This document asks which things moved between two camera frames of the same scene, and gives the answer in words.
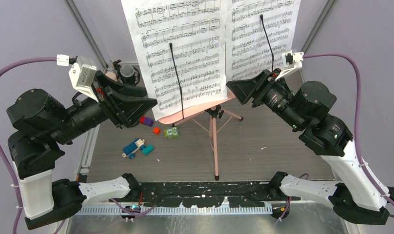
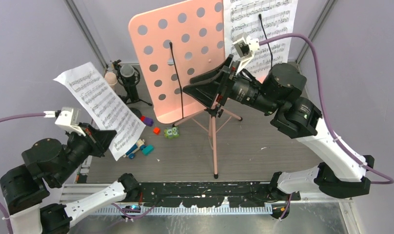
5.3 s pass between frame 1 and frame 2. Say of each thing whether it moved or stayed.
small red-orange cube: stayed
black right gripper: moved
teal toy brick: stayed
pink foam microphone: stayed
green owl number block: stayed
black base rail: stayed
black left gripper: moved
